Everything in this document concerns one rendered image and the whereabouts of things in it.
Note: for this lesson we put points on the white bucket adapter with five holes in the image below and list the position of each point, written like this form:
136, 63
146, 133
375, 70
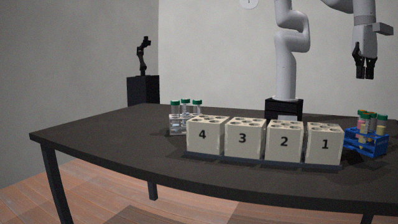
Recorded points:
324, 146
205, 134
284, 143
245, 137

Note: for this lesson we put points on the blue tube rack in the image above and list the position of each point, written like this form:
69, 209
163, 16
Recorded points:
380, 145

